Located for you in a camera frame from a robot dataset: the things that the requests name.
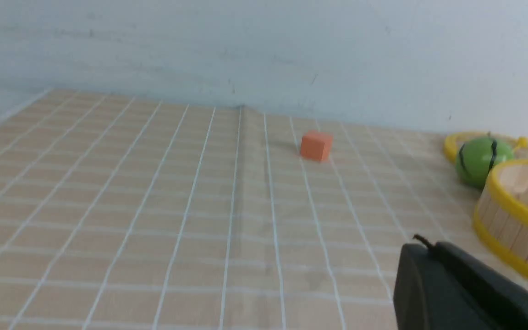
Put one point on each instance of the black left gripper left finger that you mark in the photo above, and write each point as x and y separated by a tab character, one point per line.
435	288

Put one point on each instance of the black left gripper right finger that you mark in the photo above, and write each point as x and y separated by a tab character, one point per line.
502	303

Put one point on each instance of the bamboo steamer tray yellow rim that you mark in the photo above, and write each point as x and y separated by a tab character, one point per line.
500	220

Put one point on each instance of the green toy watermelon ball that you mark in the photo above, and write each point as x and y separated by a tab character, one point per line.
477	157

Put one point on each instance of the orange foam cube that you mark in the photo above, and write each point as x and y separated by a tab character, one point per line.
316	146

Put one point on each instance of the beige grid tablecloth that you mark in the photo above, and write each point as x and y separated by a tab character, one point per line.
122	213

